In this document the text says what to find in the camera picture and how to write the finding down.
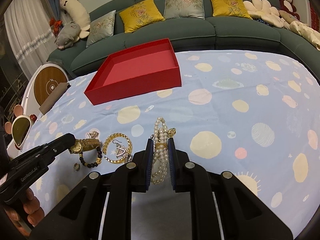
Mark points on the grey embroidered cushion left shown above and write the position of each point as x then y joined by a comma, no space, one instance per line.
101,28

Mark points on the small tan plush toy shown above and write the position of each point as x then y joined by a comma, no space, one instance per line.
287,17

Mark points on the yellow embroidered cushion right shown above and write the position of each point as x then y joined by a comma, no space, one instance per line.
234,8

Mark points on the silver filigree brooch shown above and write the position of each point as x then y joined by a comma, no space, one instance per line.
92,134

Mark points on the gold wristwatch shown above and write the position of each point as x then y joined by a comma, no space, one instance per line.
83,145

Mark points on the silver dangling earring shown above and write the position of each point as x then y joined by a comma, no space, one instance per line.
121,150

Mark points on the red shallow box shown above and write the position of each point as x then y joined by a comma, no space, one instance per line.
141,69

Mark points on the brown cardboard piece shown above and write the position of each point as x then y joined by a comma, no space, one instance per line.
54,97

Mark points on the cream satin blanket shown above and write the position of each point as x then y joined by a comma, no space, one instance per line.
303,30

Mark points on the blue planet print bedsheet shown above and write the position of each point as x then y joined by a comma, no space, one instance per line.
254,114

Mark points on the cream flower shaped cushion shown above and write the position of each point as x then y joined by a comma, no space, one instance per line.
262,9

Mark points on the cream long plush toy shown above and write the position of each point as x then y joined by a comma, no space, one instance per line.
77,12

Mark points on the yellow embroidered cushion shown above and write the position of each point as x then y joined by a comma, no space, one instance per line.
234,8
139,15

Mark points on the red orange plush toy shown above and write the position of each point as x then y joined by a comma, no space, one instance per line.
55,26

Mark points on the grey embroidered cushion right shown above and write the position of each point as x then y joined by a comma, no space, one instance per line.
183,8

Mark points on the white round wooden disc appliance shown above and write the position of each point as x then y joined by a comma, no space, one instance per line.
47,77

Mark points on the red patterned wall hanging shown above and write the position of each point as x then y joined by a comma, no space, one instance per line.
314,18

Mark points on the grey embroidered cushion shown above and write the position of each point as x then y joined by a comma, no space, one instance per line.
101,28
183,8

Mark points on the pink eared vanity mirror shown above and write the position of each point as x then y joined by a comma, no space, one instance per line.
20,127

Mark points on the dark green curved sofa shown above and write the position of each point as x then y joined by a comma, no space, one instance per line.
223,32

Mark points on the yellow embroidered cushion left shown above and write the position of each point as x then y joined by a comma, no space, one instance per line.
139,15

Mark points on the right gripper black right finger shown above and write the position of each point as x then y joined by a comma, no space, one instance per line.
189,177

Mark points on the left hand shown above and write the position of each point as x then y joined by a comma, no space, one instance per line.
31,207

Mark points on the white sheer curtain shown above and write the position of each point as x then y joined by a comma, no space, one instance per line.
29,34

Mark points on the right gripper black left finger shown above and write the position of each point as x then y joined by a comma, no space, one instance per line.
133,177

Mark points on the grey pig plush toy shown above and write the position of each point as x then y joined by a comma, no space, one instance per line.
69,35

